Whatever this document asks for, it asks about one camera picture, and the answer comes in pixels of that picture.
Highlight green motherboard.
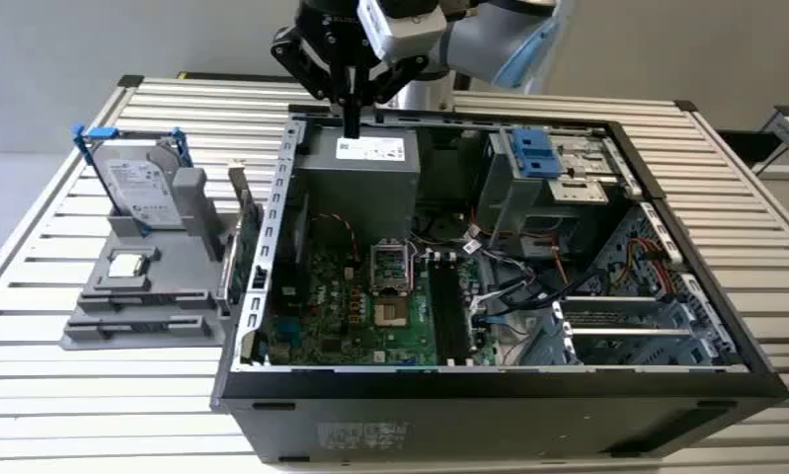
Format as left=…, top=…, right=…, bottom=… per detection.
left=266, top=241, right=502, bottom=369

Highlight black open PC case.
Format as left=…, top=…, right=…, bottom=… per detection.
left=208, top=101, right=789, bottom=465

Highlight silver CPU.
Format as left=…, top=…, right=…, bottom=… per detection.
left=106, top=254, right=150, bottom=280

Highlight green graphics card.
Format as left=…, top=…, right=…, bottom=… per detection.
left=214, top=156, right=270, bottom=317

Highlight red yellow power wires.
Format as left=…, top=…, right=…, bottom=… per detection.
left=620, top=236, right=683, bottom=303

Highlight grey plastic parts rack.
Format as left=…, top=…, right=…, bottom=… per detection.
left=59, top=167, right=238, bottom=353

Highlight grey metal disk bay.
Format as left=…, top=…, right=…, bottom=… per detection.
left=551, top=294, right=732, bottom=367

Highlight metal socket cover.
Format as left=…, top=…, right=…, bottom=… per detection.
left=370, top=239, right=414, bottom=292

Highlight black case fan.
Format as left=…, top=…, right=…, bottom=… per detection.
left=282, top=193, right=314, bottom=277

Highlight blue plastic drive bay latch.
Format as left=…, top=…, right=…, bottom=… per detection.
left=508, top=126, right=560, bottom=179

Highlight hard disk in blue carrier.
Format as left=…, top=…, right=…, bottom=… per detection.
left=70, top=125, right=191, bottom=237

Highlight black RAM slot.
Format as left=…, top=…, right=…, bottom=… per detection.
left=444, top=252, right=468, bottom=367
left=428, top=252, right=452, bottom=367
left=436, top=252, right=460, bottom=367

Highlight grey power supply unit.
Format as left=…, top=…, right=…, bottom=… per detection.
left=294, top=125, right=423, bottom=243

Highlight CPU socket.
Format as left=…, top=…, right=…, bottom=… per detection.
left=372, top=291, right=414, bottom=331

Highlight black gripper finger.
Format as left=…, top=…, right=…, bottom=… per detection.
left=352, top=56, right=430, bottom=138
left=271, top=28, right=354, bottom=138

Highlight grey camera with black bracket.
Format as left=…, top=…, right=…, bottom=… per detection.
left=356, top=0, right=450, bottom=59

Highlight grey metal drive cage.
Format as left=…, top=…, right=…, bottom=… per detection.
left=479, top=125, right=640, bottom=258

